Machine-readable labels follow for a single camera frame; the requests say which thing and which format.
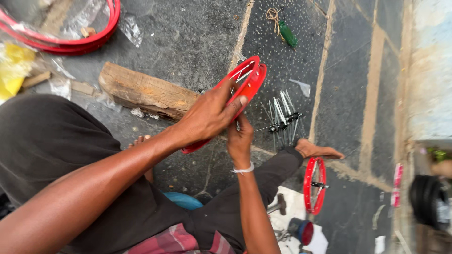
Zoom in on person's right hand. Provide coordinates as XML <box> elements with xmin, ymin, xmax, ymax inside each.
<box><xmin>227</xmin><ymin>113</ymin><xmax>255</xmax><ymax>167</ymax></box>

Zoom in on person's left hand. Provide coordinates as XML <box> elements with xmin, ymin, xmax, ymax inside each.
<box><xmin>175</xmin><ymin>78</ymin><xmax>249</xmax><ymax>149</ymax></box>

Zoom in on red bicycle wheel rim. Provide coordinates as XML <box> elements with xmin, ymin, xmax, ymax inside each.
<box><xmin>182</xmin><ymin>55</ymin><xmax>268</xmax><ymax>155</ymax></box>

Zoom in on bundle of spokes with hubs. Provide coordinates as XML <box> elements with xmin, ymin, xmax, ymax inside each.
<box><xmin>254</xmin><ymin>90</ymin><xmax>307</xmax><ymax>152</ymax></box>

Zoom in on white wristband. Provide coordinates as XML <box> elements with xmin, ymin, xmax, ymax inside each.
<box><xmin>231</xmin><ymin>161</ymin><xmax>255</xmax><ymax>174</ymax></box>

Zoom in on clear plastic wrap piece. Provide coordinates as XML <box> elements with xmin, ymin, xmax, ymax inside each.
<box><xmin>49</xmin><ymin>57</ymin><xmax>76</xmax><ymax>101</ymax></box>
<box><xmin>289</xmin><ymin>79</ymin><xmax>311</xmax><ymax>98</ymax></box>
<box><xmin>118</xmin><ymin>14</ymin><xmax>144</xmax><ymax>48</ymax></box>

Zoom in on person's right foot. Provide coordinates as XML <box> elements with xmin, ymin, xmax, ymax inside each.
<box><xmin>295</xmin><ymin>138</ymin><xmax>345</xmax><ymax>160</ymax></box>

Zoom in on person's foot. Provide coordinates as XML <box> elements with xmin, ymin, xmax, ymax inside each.
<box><xmin>127</xmin><ymin>134</ymin><xmax>155</xmax><ymax>184</ymax></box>
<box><xmin>295</xmin><ymin>138</ymin><xmax>345</xmax><ymax>160</ymax></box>

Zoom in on metal hammer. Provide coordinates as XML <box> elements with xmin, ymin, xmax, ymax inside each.
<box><xmin>266</xmin><ymin>193</ymin><xmax>287</xmax><ymax>215</ymax></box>

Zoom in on red spoked small wheel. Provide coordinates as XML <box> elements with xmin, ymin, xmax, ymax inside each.
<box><xmin>303</xmin><ymin>157</ymin><xmax>330</xmax><ymax>216</ymax></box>

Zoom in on white paper sheet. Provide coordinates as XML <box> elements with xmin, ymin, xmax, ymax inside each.
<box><xmin>268</xmin><ymin>186</ymin><xmax>329</xmax><ymax>254</ymax></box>

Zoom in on blue stool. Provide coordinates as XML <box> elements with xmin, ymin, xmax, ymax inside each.
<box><xmin>163</xmin><ymin>192</ymin><xmax>205</xmax><ymax>211</ymax></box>

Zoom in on person's left foot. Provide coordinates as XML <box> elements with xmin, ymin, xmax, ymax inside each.
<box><xmin>127</xmin><ymin>134</ymin><xmax>155</xmax><ymax>184</ymax></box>

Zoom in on rough wooden block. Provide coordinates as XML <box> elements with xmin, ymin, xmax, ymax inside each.
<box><xmin>98</xmin><ymin>62</ymin><xmax>200</xmax><ymax>122</ymax></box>

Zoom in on blue and red container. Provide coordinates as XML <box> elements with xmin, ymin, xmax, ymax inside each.
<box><xmin>287</xmin><ymin>217</ymin><xmax>314</xmax><ymax>246</ymax></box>

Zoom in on pink plaid shirt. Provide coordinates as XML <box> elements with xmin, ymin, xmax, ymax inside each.
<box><xmin>123</xmin><ymin>222</ymin><xmax>238</xmax><ymax>254</ymax></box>

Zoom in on pink wrapper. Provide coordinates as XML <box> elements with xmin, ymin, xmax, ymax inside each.
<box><xmin>390</xmin><ymin>163</ymin><xmax>404</xmax><ymax>208</ymax></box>

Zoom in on stack of red rims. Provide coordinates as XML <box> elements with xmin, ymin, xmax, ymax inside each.
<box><xmin>0</xmin><ymin>0</ymin><xmax>121</xmax><ymax>56</ymax></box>

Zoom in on black rubber tire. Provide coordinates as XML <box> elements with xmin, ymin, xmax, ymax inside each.
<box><xmin>409</xmin><ymin>175</ymin><xmax>451</xmax><ymax>230</ymax></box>

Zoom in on person's dark trousers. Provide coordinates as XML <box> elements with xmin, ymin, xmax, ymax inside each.
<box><xmin>0</xmin><ymin>93</ymin><xmax>304</xmax><ymax>254</ymax></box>

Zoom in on small wooden stick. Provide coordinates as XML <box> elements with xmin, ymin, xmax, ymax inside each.
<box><xmin>21</xmin><ymin>71</ymin><xmax>52</xmax><ymax>89</ymax></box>

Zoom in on yellow plastic bag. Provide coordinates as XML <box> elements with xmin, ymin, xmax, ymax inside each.
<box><xmin>0</xmin><ymin>43</ymin><xmax>36</xmax><ymax>102</ymax></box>

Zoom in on tan twine string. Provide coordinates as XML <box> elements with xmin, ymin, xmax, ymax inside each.
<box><xmin>266</xmin><ymin>7</ymin><xmax>284</xmax><ymax>42</ymax></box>

